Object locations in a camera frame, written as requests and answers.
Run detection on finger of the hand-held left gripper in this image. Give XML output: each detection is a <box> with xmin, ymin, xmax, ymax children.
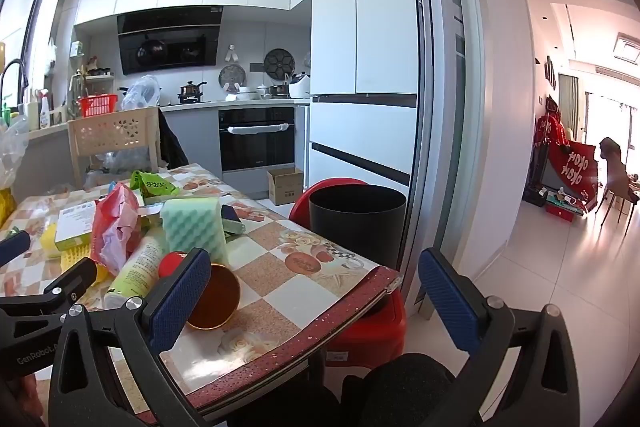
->
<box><xmin>42</xmin><ymin>257</ymin><xmax>99</xmax><ymax>304</ymax></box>
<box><xmin>0</xmin><ymin>230</ymin><xmax>32</xmax><ymax>269</ymax></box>

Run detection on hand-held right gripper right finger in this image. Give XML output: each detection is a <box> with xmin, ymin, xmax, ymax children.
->
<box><xmin>417</xmin><ymin>248</ymin><xmax>593</xmax><ymax>427</ymax></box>

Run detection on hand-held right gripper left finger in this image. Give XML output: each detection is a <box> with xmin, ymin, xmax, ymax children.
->
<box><xmin>47</xmin><ymin>248</ymin><xmax>221</xmax><ymax>427</ymax></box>

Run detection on yellow foam fruit net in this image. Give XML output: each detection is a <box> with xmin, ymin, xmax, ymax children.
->
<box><xmin>60</xmin><ymin>242</ymin><xmax>108</xmax><ymax>283</ymax></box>

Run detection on light green plastic bottle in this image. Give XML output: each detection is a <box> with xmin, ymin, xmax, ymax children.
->
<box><xmin>104</xmin><ymin>232</ymin><xmax>168</xmax><ymax>310</ymax></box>

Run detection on white green carton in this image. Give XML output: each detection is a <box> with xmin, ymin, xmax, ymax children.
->
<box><xmin>54</xmin><ymin>201</ymin><xmax>98</xmax><ymax>253</ymax></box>

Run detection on black trash bin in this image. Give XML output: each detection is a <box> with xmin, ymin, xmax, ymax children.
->
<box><xmin>308</xmin><ymin>184</ymin><xmax>407</xmax><ymax>273</ymax></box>

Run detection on yellow sponge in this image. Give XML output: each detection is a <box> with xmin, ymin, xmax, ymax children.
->
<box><xmin>39</xmin><ymin>223</ymin><xmax>63</xmax><ymax>253</ymax></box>

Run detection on red round cap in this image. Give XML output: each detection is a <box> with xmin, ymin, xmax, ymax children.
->
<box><xmin>158</xmin><ymin>251</ymin><xmax>187</xmax><ymax>279</ymax></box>

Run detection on red plastic bag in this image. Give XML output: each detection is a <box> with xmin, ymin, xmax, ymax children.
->
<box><xmin>90</xmin><ymin>184</ymin><xmax>146</xmax><ymax>275</ymax></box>

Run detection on light green wavy sponge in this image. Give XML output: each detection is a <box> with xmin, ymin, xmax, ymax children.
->
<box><xmin>160</xmin><ymin>197</ymin><xmax>231</xmax><ymax>265</ymax></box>

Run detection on clear plastic bag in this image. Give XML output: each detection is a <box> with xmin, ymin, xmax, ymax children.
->
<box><xmin>82</xmin><ymin>146</ymin><xmax>161</xmax><ymax>190</ymax></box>
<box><xmin>0</xmin><ymin>114</ymin><xmax>30</xmax><ymax>188</ymax></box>
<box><xmin>121</xmin><ymin>75</ymin><xmax>162</xmax><ymax>110</ymax></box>

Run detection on person's black pants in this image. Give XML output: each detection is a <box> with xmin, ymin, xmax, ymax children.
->
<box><xmin>225</xmin><ymin>352</ymin><xmax>481</xmax><ymax>427</ymax></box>

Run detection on green snack packet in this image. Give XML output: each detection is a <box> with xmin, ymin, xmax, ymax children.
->
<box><xmin>130</xmin><ymin>170</ymin><xmax>181</xmax><ymax>200</ymax></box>

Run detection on white spray bottle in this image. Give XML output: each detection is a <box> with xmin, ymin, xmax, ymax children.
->
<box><xmin>37</xmin><ymin>89</ymin><xmax>53</xmax><ymax>130</ymax></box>

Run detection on beige perforated plastic chair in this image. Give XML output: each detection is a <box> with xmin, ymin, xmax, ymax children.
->
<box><xmin>67</xmin><ymin>107</ymin><xmax>161</xmax><ymax>188</ymax></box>

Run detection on small cardboard box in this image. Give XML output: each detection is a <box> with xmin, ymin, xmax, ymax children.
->
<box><xmin>266</xmin><ymin>167</ymin><xmax>305</xmax><ymax>206</ymax></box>

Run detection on black jacket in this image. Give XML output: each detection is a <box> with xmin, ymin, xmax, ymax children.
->
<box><xmin>159</xmin><ymin>107</ymin><xmax>190</xmax><ymax>170</ymax></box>

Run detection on red plastic basket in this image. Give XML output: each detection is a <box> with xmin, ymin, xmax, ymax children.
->
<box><xmin>77</xmin><ymin>94</ymin><xmax>119</xmax><ymax>118</ymax></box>

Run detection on black built-in oven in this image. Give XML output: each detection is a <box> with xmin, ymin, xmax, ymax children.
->
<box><xmin>218</xmin><ymin>106</ymin><xmax>296</xmax><ymax>172</ymax></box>

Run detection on grey base cabinet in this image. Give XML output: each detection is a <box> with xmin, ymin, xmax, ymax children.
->
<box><xmin>160</xmin><ymin>104</ymin><xmax>221</xmax><ymax>172</ymax></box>

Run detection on red festive decorations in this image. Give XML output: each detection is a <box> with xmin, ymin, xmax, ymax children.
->
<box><xmin>532</xmin><ymin>97</ymin><xmax>601</xmax><ymax>212</ymax></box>

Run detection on black kitchen faucet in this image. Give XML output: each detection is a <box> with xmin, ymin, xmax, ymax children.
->
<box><xmin>0</xmin><ymin>58</ymin><xmax>27</xmax><ymax>108</ymax></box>

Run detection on black cooking pot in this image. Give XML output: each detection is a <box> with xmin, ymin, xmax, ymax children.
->
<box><xmin>178</xmin><ymin>80</ymin><xmax>208</xmax><ymax>102</ymax></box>

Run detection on brown dining chair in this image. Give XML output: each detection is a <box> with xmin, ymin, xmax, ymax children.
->
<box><xmin>597</xmin><ymin>137</ymin><xmax>636</xmax><ymax>235</ymax></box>

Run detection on grey round plate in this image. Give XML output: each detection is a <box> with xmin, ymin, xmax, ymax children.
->
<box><xmin>218</xmin><ymin>64</ymin><xmax>245</xmax><ymax>88</ymax></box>

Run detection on white rice cooker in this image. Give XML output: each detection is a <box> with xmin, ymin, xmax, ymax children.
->
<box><xmin>288</xmin><ymin>73</ymin><xmax>312</xmax><ymax>99</ymax></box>

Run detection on black range hood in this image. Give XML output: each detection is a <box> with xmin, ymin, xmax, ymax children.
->
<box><xmin>117</xmin><ymin>5</ymin><xmax>224</xmax><ymax>76</ymax></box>

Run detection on black round mould pan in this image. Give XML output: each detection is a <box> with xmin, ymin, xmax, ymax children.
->
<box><xmin>263</xmin><ymin>48</ymin><xmax>296</xmax><ymax>78</ymax></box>

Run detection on white refrigerator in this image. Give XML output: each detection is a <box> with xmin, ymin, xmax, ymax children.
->
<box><xmin>307</xmin><ymin>0</ymin><xmax>421</xmax><ymax>202</ymax></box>

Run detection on grey sliding door frame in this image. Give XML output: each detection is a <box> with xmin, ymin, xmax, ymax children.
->
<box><xmin>405</xmin><ymin>0</ymin><xmax>486</xmax><ymax>323</ymax></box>

